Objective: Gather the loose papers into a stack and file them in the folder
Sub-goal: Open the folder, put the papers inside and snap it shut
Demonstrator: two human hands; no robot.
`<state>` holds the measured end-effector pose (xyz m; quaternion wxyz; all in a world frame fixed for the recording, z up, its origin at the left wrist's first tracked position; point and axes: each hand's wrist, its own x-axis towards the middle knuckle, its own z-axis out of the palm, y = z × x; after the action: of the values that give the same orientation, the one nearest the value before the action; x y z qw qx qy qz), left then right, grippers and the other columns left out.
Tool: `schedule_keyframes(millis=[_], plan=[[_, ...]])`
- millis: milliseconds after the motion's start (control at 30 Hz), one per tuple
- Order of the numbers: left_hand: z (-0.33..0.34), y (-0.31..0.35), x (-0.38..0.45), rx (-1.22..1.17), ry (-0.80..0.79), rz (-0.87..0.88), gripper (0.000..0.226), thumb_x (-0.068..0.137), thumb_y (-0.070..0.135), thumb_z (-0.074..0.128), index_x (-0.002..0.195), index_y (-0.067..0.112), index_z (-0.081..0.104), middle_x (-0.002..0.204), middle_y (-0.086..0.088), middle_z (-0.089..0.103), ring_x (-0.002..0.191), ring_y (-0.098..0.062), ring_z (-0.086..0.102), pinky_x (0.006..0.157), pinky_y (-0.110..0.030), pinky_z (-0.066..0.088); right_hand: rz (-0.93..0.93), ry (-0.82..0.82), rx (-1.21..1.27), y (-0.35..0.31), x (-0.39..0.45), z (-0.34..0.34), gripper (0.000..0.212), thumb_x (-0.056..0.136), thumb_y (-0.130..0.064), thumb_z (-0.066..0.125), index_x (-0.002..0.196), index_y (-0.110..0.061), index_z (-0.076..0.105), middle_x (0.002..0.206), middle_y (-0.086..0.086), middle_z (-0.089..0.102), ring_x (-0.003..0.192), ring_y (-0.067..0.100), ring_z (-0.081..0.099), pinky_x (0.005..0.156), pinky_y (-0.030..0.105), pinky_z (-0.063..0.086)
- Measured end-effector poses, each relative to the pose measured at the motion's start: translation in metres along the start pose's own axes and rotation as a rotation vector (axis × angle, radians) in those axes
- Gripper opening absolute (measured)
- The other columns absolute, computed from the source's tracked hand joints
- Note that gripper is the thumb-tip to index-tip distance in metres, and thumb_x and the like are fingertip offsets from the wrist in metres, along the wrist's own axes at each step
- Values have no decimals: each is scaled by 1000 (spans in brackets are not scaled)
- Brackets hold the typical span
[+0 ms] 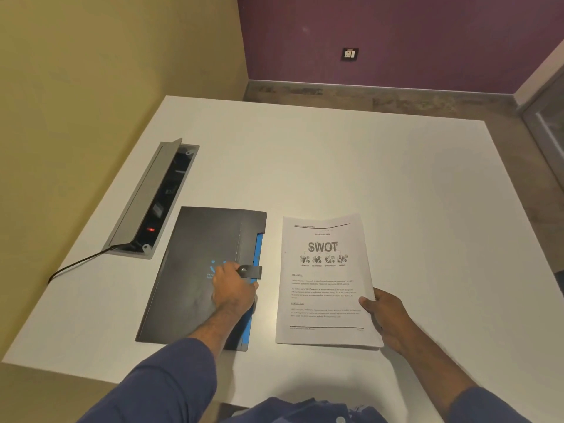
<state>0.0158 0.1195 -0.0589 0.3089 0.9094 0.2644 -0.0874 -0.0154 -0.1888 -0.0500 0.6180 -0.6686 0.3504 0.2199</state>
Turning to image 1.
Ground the person's left hand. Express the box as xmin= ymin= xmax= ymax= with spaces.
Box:
xmin=212 ymin=261 xmax=259 ymax=320

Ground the printed white paper document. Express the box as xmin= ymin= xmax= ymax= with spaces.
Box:
xmin=276 ymin=212 xmax=385 ymax=349

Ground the black power cable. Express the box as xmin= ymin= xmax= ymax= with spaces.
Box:
xmin=47 ymin=244 xmax=129 ymax=285

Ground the person's right hand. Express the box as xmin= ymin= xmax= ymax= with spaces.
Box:
xmin=359 ymin=288 xmax=416 ymax=355

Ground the person's right forearm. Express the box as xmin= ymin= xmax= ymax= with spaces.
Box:
xmin=391 ymin=327 xmax=545 ymax=423

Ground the person's blue shirt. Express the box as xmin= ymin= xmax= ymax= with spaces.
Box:
xmin=219 ymin=395 xmax=389 ymax=423

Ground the black folder with blue edge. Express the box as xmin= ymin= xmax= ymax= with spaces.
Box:
xmin=135 ymin=206 xmax=268 ymax=352

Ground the person's left forearm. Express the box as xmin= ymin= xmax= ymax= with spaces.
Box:
xmin=77 ymin=300 xmax=258 ymax=423

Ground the grey table power socket box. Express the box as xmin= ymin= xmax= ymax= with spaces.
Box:
xmin=102 ymin=137 xmax=200 ymax=260

